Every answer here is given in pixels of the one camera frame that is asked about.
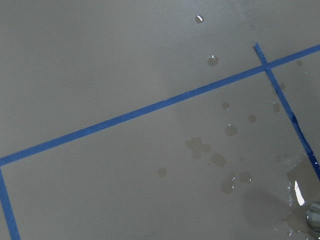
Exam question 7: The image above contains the steel measuring jigger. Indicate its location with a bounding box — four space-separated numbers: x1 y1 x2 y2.
306 201 320 232

